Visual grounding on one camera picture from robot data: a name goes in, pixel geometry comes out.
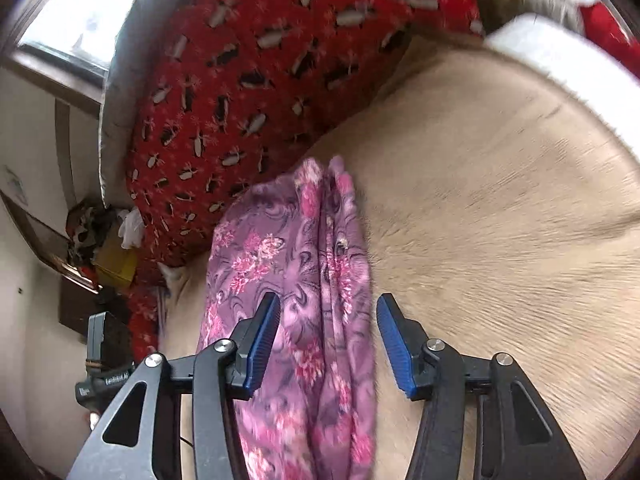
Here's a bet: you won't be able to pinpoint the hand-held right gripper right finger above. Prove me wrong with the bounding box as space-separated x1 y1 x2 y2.
376 292 588 480

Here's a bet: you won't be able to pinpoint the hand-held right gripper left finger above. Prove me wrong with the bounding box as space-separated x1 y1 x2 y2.
65 291 282 480

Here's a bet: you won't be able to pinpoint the white duvet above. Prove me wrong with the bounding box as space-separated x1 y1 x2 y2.
484 15 640 153

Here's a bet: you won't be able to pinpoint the grey white pillow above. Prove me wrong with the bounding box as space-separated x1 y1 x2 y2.
99 0 168 208

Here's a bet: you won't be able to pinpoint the window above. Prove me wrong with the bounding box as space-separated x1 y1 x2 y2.
12 0 157 111

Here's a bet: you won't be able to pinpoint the colourful clutter pile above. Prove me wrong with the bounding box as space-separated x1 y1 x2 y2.
65 199 147 286

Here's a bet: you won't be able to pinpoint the beige fleece blanket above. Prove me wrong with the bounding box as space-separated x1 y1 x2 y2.
160 35 640 480

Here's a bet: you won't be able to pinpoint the red penguin print blanket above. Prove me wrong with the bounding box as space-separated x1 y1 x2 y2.
122 0 486 361

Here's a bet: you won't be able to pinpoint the red star print cloth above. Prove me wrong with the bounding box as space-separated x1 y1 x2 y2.
575 0 640 68

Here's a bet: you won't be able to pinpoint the dark wooden shelf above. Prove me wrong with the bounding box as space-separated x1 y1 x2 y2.
0 191 128 333

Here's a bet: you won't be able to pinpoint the purple floral pants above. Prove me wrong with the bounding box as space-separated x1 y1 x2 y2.
196 156 378 480

